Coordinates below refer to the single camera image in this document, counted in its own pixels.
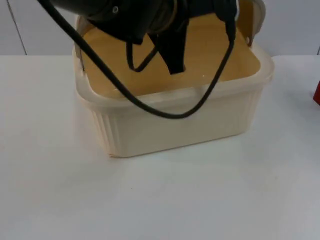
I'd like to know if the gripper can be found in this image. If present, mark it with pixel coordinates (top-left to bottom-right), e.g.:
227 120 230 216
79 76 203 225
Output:
146 0 239 76

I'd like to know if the cream lid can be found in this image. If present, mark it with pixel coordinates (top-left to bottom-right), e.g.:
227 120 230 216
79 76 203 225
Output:
74 0 269 74

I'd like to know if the cream box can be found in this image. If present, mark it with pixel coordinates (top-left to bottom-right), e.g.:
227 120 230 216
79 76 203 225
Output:
71 41 276 159

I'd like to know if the red block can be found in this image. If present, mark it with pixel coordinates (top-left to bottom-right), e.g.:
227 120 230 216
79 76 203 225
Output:
312 80 320 109

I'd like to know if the thin black cable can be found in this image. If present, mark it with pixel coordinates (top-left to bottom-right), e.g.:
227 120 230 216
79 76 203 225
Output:
125 37 158 73

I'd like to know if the thick black cable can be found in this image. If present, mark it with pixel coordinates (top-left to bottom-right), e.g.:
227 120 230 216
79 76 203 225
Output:
37 0 239 120

